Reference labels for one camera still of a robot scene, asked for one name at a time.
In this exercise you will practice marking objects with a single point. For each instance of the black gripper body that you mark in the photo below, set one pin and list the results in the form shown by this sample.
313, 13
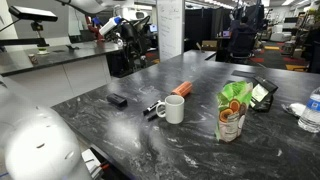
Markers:
132, 33

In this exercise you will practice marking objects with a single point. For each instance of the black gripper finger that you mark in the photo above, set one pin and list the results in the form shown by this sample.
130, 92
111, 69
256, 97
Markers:
142, 53
129, 55

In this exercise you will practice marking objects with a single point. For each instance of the black rectangular block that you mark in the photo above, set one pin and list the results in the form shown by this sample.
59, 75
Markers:
117, 100

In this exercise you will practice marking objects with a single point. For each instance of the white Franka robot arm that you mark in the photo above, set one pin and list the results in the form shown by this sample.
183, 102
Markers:
36, 143

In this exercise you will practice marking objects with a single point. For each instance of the dark counter grommet plate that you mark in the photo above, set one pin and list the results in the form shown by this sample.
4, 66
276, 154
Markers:
244, 73

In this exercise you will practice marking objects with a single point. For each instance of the white whiteboard panel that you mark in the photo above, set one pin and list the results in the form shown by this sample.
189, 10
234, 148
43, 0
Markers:
170, 28

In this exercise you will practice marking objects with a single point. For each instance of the red background robot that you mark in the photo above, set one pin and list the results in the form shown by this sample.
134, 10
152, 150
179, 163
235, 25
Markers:
93, 28

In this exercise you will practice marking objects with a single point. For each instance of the orange cylindrical can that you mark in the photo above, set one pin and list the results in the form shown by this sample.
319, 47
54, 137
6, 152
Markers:
182, 89

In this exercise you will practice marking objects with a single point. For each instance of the black marker with white label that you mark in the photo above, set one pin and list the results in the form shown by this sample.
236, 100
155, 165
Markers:
152, 107

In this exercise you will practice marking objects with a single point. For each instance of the white ceramic mug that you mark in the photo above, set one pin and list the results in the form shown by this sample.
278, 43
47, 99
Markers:
173, 109

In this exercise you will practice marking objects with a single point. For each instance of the white cabinet with dark top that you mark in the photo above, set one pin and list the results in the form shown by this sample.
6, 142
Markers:
66, 75

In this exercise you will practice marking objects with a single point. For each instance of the brown cardboard box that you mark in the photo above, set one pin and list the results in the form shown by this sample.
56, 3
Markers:
209, 45

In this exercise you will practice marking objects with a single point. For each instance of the black partition curtain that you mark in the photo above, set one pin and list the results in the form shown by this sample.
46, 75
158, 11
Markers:
206, 26

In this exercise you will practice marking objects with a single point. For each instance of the green and white dish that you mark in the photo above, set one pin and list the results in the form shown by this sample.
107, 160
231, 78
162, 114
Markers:
42, 51

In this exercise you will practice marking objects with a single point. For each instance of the small brown can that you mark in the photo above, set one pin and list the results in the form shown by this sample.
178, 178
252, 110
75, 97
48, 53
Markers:
33, 59

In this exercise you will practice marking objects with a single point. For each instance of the black office chair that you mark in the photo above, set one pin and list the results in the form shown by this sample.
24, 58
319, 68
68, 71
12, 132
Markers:
241, 41

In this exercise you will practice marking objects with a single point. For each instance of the green snack bag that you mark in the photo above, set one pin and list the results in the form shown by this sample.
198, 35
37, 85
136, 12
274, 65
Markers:
231, 113

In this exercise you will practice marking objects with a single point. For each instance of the clear water bottle blue label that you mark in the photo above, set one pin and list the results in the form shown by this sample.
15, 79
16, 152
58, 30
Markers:
310, 111

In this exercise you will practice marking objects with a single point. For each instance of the black bar camera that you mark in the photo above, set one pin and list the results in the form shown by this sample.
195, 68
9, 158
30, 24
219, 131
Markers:
32, 13

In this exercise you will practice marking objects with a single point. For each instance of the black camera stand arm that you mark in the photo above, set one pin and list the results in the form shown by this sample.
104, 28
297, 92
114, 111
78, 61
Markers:
23, 41

